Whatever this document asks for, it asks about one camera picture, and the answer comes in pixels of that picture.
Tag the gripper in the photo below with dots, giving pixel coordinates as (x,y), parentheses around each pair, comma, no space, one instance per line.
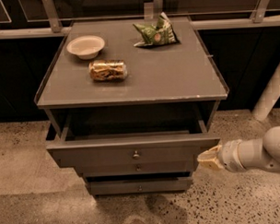
(231,156)

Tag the grey top drawer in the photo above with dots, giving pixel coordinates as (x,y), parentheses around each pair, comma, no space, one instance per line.
(129,149)

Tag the grey drawer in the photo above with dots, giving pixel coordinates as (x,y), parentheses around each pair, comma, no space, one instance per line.
(132,169)
(129,149)
(140,186)

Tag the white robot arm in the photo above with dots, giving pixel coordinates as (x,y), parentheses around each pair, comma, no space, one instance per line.
(261,153)

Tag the grey drawer cabinet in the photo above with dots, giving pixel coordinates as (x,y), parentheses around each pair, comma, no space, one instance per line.
(173,88)

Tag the grey middle drawer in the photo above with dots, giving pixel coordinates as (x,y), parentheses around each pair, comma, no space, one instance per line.
(132,169)

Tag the grey bottom drawer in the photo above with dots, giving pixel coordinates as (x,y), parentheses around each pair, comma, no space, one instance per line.
(140,186)

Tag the green chip bag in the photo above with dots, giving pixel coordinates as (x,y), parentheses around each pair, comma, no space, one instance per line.
(156,35)

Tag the gold crushed can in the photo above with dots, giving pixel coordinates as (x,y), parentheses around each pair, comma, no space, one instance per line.
(102,70)

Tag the white paper bowl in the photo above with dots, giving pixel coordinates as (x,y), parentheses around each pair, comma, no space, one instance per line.
(87,47)

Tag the metal railing frame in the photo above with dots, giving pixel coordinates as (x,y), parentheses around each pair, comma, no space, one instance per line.
(50,18)

